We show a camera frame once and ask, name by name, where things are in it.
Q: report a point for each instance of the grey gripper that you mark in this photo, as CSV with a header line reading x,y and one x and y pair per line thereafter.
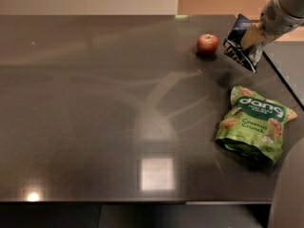
x,y
275,22

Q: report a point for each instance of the blue chip bag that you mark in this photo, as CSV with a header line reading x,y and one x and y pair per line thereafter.
x,y
248,57

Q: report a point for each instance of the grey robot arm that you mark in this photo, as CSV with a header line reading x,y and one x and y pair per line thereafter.
x,y
295,7

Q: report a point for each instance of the red apple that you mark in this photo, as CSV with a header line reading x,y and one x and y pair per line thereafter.
x,y
207,44

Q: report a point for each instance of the green coconut crunch bag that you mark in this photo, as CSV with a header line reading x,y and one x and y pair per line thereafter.
x,y
254,126

